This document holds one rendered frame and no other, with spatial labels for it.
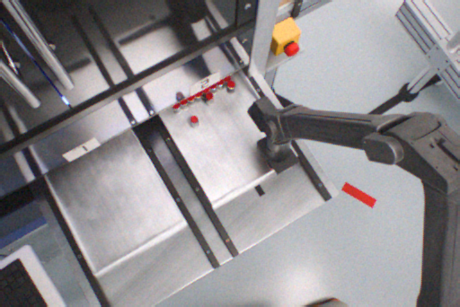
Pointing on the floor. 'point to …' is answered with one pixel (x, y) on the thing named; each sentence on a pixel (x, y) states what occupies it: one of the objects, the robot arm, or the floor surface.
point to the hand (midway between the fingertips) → (276, 164)
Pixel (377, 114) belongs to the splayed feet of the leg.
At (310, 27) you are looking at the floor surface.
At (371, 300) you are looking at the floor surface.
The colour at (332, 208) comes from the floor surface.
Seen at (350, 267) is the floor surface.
